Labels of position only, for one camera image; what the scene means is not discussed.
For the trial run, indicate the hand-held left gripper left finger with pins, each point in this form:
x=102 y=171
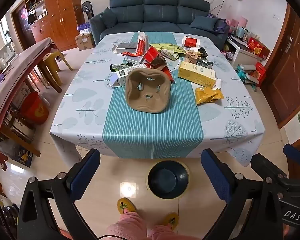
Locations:
x=86 y=172

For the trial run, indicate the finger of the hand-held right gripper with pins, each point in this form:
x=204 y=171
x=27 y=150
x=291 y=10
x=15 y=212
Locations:
x=265 y=165
x=293 y=152

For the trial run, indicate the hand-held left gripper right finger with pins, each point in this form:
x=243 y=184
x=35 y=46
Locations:
x=215 y=177

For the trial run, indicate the black bin with yellow rim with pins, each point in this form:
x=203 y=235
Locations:
x=165 y=180

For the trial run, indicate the brown and green coffee bag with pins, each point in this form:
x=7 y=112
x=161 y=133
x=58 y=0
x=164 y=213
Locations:
x=191 y=57

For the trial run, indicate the red and white paper cup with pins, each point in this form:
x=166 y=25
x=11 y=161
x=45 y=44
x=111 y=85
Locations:
x=191 y=41

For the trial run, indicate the yellow slipper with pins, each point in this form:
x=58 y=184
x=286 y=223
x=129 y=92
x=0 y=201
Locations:
x=171 y=220
x=126 y=206

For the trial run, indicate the dark floor mat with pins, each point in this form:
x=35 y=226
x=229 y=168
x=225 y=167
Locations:
x=22 y=156

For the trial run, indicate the wooden door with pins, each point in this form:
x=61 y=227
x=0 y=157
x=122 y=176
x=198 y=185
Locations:
x=290 y=80

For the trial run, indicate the leaf print tablecloth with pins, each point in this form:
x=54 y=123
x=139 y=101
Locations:
x=152 y=130

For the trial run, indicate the red bucket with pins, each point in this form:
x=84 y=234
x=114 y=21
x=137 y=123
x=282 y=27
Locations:
x=33 y=110

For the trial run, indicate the orange snack bag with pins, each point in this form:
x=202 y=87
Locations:
x=206 y=96

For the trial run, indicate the red gift bag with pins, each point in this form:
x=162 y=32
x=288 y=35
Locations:
x=260 y=71

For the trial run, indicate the teal ride-on toy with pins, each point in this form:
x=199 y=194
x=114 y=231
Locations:
x=247 y=76

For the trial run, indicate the brown pulp cup carrier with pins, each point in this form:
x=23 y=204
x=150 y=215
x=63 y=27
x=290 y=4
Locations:
x=140 y=100

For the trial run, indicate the white paper scrap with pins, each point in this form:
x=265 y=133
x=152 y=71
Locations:
x=218 y=83

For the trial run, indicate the white carton with barcode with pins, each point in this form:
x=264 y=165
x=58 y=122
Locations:
x=121 y=75

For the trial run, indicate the yellow carton box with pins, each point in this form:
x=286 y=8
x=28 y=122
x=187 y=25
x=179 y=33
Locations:
x=195 y=73

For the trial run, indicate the white low cabinet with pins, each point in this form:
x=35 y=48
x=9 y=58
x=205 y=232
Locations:
x=245 y=55

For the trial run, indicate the black and green box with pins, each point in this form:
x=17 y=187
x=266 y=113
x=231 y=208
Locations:
x=117 y=67

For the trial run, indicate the red gift box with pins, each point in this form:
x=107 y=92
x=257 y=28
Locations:
x=258 y=47

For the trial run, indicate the red torn wrapper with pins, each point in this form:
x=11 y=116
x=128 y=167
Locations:
x=168 y=73

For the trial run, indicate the round floral table mat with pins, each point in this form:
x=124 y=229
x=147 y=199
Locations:
x=177 y=66

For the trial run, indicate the yellow plastic stool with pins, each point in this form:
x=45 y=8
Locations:
x=51 y=60

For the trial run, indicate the black floral bag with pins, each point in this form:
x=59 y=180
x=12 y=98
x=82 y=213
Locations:
x=202 y=52

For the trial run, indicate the light blue appliance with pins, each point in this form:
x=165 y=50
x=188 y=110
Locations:
x=242 y=33

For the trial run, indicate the cardboard box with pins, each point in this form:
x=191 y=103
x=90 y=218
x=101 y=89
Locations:
x=84 y=41

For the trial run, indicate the silver grey box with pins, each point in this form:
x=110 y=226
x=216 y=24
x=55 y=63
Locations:
x=126 y=46

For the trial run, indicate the yellow green foil bag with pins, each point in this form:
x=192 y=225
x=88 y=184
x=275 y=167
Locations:
x=165 y=47

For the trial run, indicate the red and white carton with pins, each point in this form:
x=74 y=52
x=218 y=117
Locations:
x=142 y=42

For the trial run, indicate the blue box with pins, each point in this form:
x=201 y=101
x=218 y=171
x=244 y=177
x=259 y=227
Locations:
x=83 y=27

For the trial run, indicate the purple bag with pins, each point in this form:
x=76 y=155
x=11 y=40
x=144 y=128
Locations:
x=221 y=25

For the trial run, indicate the dark blue cushion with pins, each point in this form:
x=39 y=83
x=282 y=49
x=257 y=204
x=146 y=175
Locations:
x=107 y=17
x=202 y=23

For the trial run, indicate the wooden cabinet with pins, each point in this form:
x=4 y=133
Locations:
x=62 y=12

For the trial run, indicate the black racket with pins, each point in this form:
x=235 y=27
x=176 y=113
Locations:
x=87 y=7

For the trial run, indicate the dark blue sofa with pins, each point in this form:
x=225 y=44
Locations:
x=160 y=10

